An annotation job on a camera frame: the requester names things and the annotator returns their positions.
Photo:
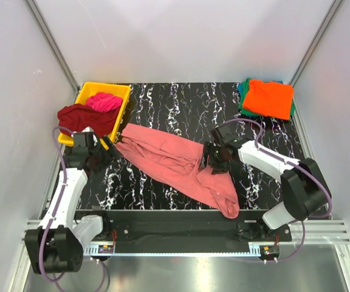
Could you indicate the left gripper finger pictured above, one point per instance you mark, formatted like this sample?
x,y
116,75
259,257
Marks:
x,y
108,144
114,155

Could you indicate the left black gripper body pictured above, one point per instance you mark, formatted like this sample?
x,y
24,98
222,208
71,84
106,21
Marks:
x,y
101,157

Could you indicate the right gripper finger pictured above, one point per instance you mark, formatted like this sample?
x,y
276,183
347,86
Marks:
x,y
204,159
216,171

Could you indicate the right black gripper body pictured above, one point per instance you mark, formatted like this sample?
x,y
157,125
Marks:
x,y
216,157

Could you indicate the salmon pink t shirt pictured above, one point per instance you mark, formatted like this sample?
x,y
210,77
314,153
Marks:
x,y
175,161

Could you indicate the yellow plastic bin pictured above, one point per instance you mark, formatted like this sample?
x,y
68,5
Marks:
x,y
90,89

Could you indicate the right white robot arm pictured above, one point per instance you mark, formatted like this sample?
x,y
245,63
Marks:
x,y
303,188

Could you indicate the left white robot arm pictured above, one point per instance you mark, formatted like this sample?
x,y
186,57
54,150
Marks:
x,y
57,245

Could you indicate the magenta t shirt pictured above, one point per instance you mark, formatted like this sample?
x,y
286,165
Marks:
x,y
104,102

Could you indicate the dark red t shirt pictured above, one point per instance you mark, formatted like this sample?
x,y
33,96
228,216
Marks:
x,y
77,117

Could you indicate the green folded t shirt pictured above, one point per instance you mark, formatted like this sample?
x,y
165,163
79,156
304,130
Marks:
x,y
245,111

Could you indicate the blue folded t shirt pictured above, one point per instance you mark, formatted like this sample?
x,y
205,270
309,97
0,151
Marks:
x,y
242,85

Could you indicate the orange folded t shirt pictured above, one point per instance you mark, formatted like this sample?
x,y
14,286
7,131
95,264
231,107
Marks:
x,y
269,97

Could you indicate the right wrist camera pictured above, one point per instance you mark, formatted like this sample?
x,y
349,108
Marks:
x,y
224,136

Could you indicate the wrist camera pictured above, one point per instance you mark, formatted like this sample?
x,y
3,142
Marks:
x,y
224,136
86,143

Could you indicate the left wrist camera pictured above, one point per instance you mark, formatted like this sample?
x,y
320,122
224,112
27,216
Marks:
x,y
86,143

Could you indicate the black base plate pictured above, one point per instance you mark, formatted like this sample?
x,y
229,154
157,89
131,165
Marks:
x,y
187,232

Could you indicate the aluminium frame rail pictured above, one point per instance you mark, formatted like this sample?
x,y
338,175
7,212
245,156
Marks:
x,y
310,232

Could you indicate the left aluminium corner post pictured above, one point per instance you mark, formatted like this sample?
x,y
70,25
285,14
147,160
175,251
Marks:
x,y
52,44

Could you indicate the aluminium corner post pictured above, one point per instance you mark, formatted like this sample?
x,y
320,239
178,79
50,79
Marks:
x,y
320,33
52,44

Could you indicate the right aluminium corner post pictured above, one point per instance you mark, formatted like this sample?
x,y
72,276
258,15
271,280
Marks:
x,y
320,33

